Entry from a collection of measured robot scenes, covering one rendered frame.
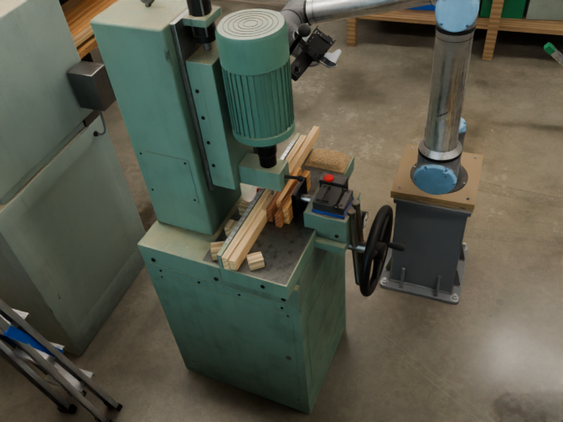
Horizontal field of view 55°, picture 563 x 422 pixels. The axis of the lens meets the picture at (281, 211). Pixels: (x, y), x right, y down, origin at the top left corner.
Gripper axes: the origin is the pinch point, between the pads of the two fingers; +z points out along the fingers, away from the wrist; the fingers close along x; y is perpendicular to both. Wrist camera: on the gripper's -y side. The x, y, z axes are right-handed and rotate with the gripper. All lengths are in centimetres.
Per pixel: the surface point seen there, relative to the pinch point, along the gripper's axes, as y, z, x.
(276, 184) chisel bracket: -36.8, 2.2, 14.7
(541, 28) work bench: 129, -228, 118
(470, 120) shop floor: 45, -188, 108
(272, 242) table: -51, 5, 24
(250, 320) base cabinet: -80, -10, 37
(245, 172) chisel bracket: -39.9, -0.6, 5.5
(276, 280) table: -56, 17, 29
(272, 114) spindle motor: -20.7, 18.5, 1.1
